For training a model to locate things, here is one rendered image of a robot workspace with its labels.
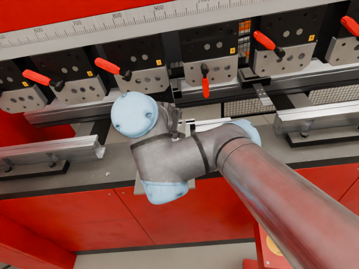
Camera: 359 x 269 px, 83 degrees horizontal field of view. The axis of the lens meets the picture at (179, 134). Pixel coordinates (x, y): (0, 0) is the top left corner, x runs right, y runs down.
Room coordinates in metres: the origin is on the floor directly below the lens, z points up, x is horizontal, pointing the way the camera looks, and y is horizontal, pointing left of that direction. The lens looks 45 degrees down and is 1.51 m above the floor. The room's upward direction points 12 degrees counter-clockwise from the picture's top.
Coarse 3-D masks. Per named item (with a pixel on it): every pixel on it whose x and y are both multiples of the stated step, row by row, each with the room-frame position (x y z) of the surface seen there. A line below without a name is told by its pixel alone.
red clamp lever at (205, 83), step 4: (204, 64) 0.51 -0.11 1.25; (204, 68) 0.48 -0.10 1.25; (204, 72) 0.48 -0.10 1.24; (204, 76) 0.49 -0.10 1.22; (204, 80) 0.49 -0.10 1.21; (204, 84) 0.49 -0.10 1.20; (208, 84) 0.49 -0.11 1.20; (204, 88) 0.49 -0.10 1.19; (208, 88) 0.49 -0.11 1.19; (204, 92) 0.49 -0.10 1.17; (208, 92) 0.49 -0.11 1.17; (204, 96) 0.49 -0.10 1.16; (208, 96) 0.49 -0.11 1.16
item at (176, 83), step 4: (172, 80) 0.84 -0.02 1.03; (176, 80) 0.83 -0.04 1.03; (180, 80) 0.85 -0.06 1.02; (172, 84) 0.80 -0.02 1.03; (176, 84) 0.80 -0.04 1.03; (180, 84) 0.81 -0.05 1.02; (172, 88) 0.77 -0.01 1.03; (176, 88) 0.77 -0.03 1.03; (180, 88) 0.78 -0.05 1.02; (176, 92) 0.76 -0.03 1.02; (180, 92) 0.76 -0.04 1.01; (176, 96) 0.76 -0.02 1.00; (180, 96) 0.76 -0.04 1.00
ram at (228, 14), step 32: (0, 0) 0.58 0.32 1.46; (32, 0) 0.57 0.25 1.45; (64, 0) 0.56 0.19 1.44; (96, 0) 0.56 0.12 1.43; (128, 0) 0.55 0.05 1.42; (160, 0) 0.54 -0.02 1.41; (288, 0) 0.50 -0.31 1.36; (320, 0) 0.49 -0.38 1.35; (0, 32) 0.59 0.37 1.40; (96, 32) 0.56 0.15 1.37; (128, 32) 0.55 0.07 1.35; (160, 32) 0.54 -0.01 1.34
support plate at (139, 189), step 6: (186, 126) 0.55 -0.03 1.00; (186, 132) 0.52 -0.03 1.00; (180, 138) 0.50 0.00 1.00; (138, 174) 0.38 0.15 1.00; (138, 180) 0.36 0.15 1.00; (192, 180) 0.32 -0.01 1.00; (138, 186) 0.34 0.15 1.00; (192, 186) 0.30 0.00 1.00; (138, 192) 0.32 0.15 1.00; (144, 192) 0.32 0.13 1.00
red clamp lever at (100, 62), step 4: (96, 60) 0.52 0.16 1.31; (100, 60) 0.53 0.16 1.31; (104, 60) 0.53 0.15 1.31; (96, 64) 0.52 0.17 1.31; (100, 64) 0.52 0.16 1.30; (104, 64) 0.52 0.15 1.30; (108, 64) 0.52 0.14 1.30; (112, 64) 0.53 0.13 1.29; (104, 68) 0.52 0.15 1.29; (108, 68) 0.52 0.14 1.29; (112, 68) 0.52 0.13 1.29; (116, 68) 0.52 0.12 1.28; (112, 72) 0.52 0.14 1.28; (116, 72) 0.52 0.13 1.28; (120, 72) 0.52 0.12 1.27; (124, 72) 0.53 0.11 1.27; (128, 72) 0.53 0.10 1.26; (124, 76) 0.51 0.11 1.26; (128, 76) 0.51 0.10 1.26; (128, 80) 0.51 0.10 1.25
